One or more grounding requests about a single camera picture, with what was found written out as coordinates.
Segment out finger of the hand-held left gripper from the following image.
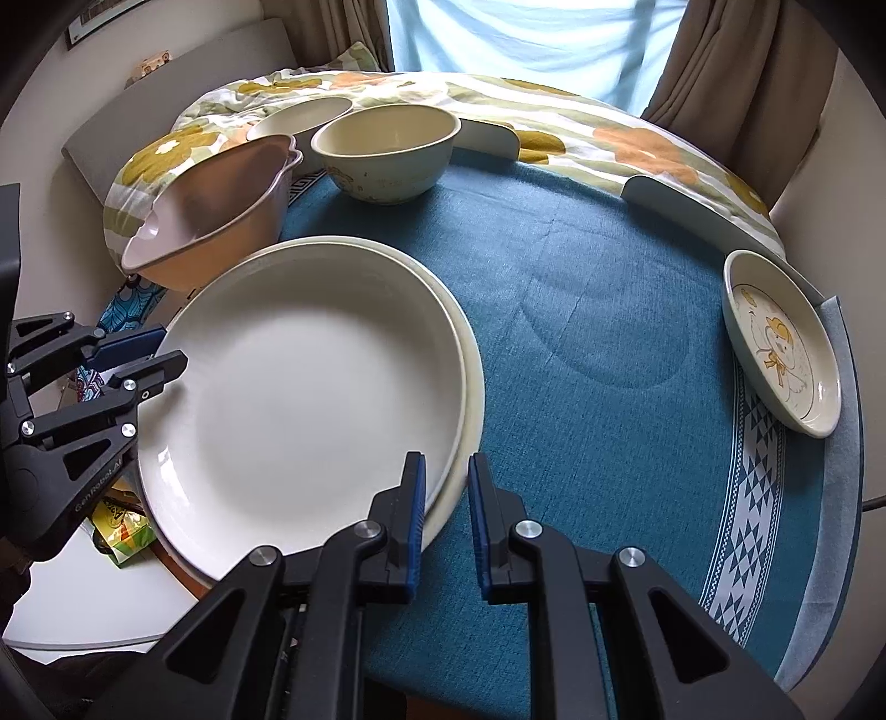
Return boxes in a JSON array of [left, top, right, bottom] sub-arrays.
[[19, 350, 189, 451], [6, 313, 168, 378]]

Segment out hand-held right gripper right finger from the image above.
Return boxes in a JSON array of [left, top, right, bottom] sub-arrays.
[[468, 453, 807, 720]]

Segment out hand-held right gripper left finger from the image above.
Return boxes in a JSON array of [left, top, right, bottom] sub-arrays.
[[90, 451, 429, 720]]

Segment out large cream plate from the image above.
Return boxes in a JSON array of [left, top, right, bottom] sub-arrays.
[[148, 235, 484, 589]]

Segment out large white plate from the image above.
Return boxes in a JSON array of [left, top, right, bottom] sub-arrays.
[[136, 239, 468, 563]]

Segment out plain cream bowl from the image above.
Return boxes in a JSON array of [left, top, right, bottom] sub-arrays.
[[245, 95, 356, 143]]

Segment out cream printed bowl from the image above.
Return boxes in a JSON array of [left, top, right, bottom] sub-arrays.
[[309, 104, 461, 206]]

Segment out small duck print plate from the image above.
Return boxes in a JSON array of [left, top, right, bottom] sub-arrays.
[[722, 249, 844, 440]]

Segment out green yellow snack packet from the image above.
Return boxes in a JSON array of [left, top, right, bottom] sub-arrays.
[[90, 488, 157, 570]]

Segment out white side table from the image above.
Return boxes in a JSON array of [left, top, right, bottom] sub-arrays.
[[0, 512, 215, 655]]

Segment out blue patterned tablecloth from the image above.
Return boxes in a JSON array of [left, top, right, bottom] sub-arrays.
[[69, 162, 863, 693]]

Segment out grey cushion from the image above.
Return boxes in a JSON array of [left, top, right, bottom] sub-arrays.
[[61, 17, 298, 202]]

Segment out leaf print pillow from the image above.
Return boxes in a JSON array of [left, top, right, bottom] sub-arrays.
[[325, 42, 380, 74]]

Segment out white table edge guard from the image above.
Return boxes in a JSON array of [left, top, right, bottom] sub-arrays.
[[450, 116, 522, 163], [621, 175, 825, 306]]

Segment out floral blanket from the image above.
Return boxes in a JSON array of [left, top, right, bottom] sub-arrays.
[[102, 42, 786, 278]]

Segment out sheer white curtain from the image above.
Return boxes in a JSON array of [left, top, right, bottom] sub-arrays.
[[384, 0, 693, 115]]

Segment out brown curtain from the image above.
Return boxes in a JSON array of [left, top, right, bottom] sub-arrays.
[[640, 0, 842, 215]]

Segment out dark picture frame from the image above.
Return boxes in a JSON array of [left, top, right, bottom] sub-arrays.
[[64, 0, 150, 48]]

